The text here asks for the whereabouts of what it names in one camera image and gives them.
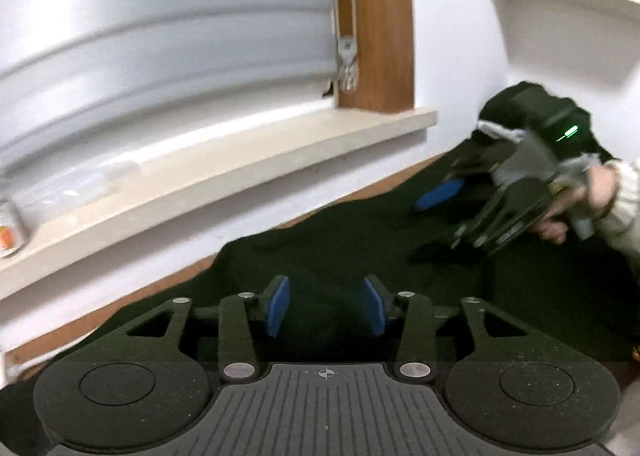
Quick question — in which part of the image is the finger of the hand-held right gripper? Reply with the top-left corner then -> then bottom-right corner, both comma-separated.
414,145 -> 502,213
451,221 -> 497,258

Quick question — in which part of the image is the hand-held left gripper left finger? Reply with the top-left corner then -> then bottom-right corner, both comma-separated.
125,275 -> 292,382

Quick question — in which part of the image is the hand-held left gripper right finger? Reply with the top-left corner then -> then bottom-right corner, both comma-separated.
364,275 -> 531,382

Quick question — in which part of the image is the person's right forearm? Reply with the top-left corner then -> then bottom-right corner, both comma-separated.
595,159 -> 640,269

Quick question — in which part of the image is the person's right hand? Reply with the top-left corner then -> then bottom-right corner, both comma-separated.
532,163 -> 620,244

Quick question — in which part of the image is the white patterned garment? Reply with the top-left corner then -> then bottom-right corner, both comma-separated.
475,119 -> 528,143

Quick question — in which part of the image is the clear plastic bag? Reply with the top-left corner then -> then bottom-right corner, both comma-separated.
0,159 -> 141,217

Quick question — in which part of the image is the glass jar orange label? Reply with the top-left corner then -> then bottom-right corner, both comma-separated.
0,199 -> 32,259

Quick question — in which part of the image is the grey roller shutter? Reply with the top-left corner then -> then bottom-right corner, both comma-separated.
0,0 -> 337,162

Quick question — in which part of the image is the white window rail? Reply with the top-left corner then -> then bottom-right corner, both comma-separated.
0,86 -> 336,197

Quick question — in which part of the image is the wooden window frame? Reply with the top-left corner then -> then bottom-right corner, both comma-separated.
332,0 -> 416,113

